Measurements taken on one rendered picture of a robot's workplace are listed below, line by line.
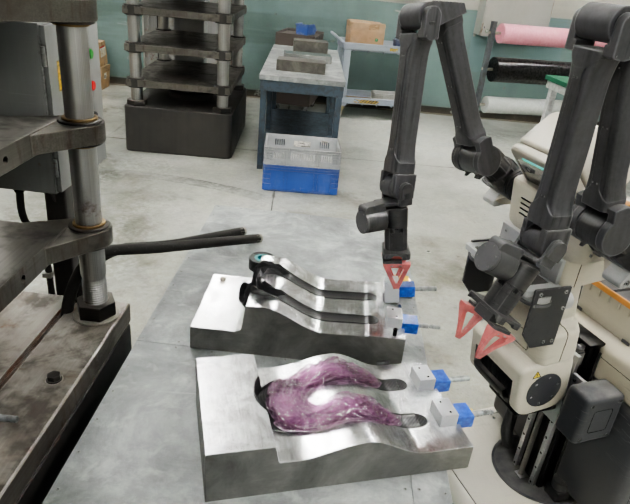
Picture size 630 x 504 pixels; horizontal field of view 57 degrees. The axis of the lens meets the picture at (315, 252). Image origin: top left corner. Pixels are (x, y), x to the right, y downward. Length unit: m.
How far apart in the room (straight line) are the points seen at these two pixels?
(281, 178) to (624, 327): 3.29
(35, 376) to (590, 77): 1.23
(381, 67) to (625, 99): 6.75
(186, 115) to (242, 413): 4.35
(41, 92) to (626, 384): 1.60
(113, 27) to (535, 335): 7.20
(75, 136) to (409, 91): 0.73
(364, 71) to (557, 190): 6.77
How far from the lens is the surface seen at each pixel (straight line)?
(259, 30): 7.73
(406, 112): 1.37
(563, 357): 1.59
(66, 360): 1.46
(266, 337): 1.37
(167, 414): 1.26
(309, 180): 4.59
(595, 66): 1.06
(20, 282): 1.31
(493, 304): 1.16
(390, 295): 1.48
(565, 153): 1.09
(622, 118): 1.15
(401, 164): 1.37
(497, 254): 1.09
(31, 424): 1.31
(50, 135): 1.31
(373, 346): 1.37
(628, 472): 1.81
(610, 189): 1.19
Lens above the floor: 1.64
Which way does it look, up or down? 26 degrees down
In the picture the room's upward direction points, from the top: 6 degrees clockwise
